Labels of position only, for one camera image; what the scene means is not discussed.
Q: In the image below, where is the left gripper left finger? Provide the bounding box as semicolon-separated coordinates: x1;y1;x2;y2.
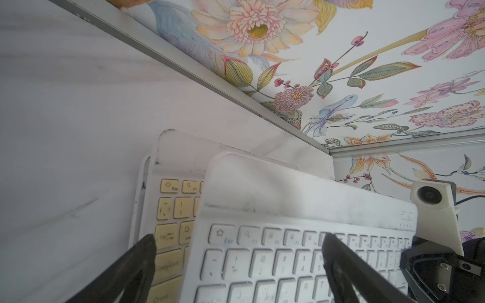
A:
68;234;157;302

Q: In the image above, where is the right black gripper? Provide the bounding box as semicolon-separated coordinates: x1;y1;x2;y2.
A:
400;238;484;302

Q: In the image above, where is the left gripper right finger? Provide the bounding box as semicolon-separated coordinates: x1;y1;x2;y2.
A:
322;234;413;302

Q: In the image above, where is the white keyboard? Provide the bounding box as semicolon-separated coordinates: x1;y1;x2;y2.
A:
178;152;418;302

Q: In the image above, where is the yellow keyboard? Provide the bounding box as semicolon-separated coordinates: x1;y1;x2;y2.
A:
139;130;314;302

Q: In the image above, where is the pink keyboard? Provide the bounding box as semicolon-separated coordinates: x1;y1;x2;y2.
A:
128;155;150;249

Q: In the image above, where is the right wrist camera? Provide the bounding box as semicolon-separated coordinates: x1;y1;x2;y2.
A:
410;179;464;256

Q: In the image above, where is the right black cable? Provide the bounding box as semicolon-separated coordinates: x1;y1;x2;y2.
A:
454;194;485;207

